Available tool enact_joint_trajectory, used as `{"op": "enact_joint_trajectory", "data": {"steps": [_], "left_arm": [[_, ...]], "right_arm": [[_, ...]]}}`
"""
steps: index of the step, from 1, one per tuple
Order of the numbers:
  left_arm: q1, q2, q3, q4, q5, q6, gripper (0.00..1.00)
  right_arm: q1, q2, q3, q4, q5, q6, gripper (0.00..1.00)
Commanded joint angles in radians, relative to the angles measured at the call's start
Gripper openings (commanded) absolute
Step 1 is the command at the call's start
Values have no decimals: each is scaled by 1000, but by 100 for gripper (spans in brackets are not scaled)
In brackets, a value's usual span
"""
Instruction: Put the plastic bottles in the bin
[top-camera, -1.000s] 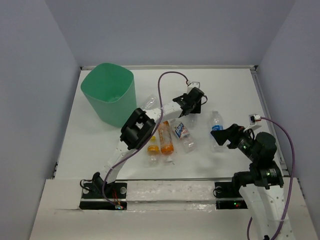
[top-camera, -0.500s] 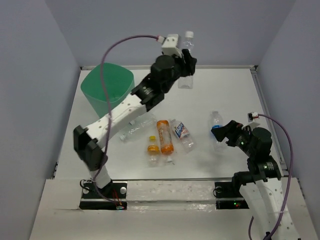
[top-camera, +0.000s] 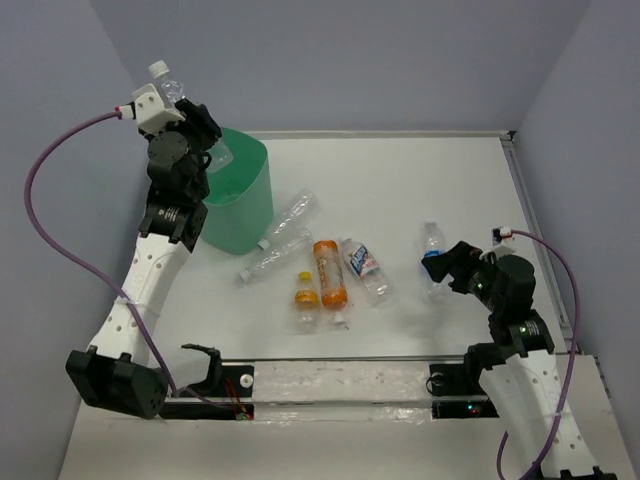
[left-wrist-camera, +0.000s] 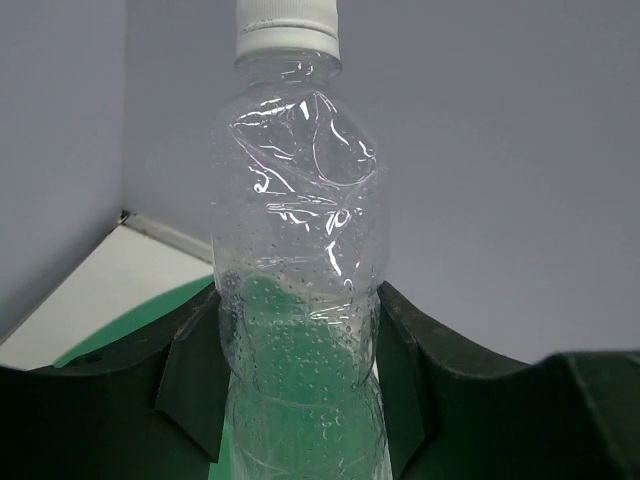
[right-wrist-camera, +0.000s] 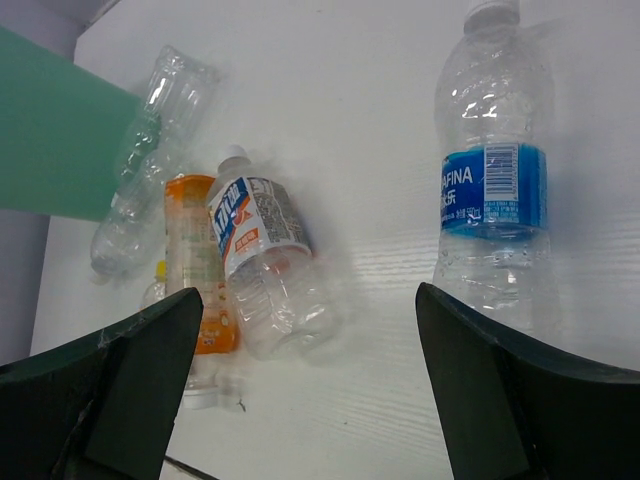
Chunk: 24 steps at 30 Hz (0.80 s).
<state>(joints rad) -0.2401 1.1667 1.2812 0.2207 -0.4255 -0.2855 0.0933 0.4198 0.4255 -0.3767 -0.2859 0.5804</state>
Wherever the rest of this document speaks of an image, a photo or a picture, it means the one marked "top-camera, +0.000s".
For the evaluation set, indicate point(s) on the clear ribbed bottle upper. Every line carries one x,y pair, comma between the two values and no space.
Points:
292,218

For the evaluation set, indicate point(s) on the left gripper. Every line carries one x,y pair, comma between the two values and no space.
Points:
203,125

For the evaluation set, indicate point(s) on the orange label bottle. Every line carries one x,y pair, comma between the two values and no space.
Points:
333,293

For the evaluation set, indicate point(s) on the clear ribbed bottle lower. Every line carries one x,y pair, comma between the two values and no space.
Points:
278,256

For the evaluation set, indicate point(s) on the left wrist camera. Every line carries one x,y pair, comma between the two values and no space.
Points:
152,112

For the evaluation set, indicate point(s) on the blue label water bottle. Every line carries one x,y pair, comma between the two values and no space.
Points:
432,243

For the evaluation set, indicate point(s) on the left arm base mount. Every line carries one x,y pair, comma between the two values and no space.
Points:
223,393

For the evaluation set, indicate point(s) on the clear unlabeled bottle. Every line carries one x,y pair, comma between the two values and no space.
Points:
173,90

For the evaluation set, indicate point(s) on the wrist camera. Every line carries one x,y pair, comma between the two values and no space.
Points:
152,112
502,236

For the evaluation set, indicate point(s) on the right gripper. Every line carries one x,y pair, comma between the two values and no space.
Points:
456,262

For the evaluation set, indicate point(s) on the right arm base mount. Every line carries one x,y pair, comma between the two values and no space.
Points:
455,396

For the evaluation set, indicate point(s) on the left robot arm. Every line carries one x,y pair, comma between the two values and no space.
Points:
121,370

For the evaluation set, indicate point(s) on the clear ribbed bottle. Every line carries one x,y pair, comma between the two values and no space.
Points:
278,256
292,218

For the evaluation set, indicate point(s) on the small yellow cap bottle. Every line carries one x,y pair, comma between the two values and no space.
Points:
306,302

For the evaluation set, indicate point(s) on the white blue label bottle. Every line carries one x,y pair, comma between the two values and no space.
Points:
361,263

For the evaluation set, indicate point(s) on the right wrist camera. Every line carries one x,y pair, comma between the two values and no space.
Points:
502,236

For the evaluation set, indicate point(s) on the green plastic bin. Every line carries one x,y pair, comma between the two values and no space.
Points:
240,204

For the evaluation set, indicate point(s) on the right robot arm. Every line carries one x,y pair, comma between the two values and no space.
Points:
518,369

